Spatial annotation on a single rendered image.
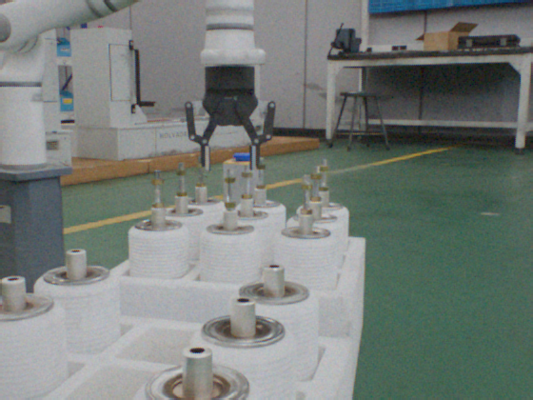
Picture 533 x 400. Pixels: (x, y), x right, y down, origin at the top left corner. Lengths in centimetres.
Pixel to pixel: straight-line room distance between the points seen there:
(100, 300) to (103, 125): 304
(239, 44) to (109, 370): 49
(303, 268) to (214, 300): 14
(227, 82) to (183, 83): 666
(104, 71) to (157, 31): 418
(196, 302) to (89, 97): 294
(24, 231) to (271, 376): 95
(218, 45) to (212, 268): 33
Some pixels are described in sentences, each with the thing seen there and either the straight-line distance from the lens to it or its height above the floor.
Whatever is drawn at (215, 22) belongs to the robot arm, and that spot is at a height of 56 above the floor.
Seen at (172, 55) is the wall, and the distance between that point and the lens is 772.
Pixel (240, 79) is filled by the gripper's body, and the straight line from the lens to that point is 96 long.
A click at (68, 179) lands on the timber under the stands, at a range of 336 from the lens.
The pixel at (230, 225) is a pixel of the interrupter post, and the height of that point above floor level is 26.
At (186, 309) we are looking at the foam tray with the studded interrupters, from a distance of 98.
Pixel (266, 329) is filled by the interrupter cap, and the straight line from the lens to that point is 60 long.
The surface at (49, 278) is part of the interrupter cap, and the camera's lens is 78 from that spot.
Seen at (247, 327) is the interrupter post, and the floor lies 26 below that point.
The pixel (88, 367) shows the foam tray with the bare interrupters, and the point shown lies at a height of 18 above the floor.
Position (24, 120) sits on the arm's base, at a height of 40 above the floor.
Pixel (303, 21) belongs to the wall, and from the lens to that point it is 674.
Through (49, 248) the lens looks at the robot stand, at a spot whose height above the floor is 13.
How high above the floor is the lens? 46
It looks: 10 degrees down
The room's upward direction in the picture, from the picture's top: straight up
